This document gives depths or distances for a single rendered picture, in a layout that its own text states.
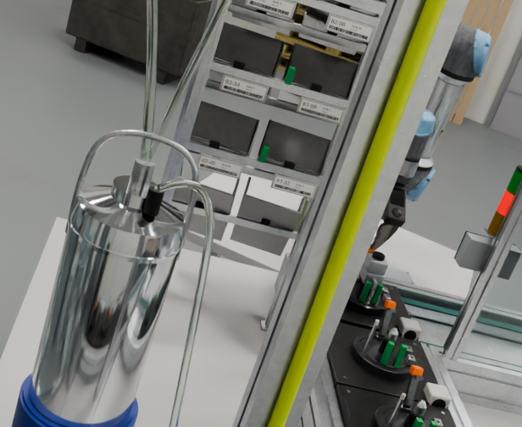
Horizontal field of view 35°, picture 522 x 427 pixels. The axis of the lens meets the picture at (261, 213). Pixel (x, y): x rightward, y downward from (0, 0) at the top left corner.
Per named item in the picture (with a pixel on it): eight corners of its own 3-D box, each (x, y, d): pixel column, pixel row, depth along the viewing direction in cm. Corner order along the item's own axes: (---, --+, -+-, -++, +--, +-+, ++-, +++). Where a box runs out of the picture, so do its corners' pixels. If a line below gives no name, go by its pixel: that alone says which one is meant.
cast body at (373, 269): (358, 270, 199) (368, 246, 197) (374, 275, 200) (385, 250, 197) (363, 288, 191) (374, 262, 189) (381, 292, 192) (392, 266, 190)
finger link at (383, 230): (375, 246, 208) (389, 214, 204) (380, 257, 202) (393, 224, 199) (363, 243, 207) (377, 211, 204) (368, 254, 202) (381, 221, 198)
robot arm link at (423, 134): (440, 114, 194) (435, 121, 186) (423, 158, 198) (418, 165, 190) (408, 102, 195) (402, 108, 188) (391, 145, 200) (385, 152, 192)
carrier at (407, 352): (318, 324, 185) (336, 277, 180) (417, 348, 189) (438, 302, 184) (333, 390, 163) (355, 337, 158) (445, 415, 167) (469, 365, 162)
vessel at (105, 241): (36, 355, 114) (99, 98, 100) (137, 377, 117) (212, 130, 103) (15, 419, 102) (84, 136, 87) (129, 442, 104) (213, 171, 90)
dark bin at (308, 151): (254, 169, 193) (264, 138, 193) (308, 186, 193) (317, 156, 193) (257, 154, 165) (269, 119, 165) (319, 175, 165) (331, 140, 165)
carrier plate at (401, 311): (305, 270, 208) (308, 263, 207) (394, 293, 212) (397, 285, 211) (317, 321, 186) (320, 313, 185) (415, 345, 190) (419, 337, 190)
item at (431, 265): (233, 165, 297) (235, 158, 296) (472, 266, 280) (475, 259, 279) (147, 223, 233) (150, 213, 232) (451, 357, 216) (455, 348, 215)
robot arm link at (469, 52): (379, 176, 258) (451, 12, 231) (423, 196, 255) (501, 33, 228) (369, 191, 248) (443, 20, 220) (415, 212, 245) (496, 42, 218)
